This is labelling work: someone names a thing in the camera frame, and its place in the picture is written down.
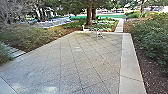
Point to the white outdoor chair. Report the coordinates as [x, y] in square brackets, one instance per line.
[84, 29]

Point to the large outdoor tree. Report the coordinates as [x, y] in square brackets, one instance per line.
[89, 13]

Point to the green outdoor shrub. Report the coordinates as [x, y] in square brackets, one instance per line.
[151, 35]

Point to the stone garden steps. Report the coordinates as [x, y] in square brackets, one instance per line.
[15, 51]

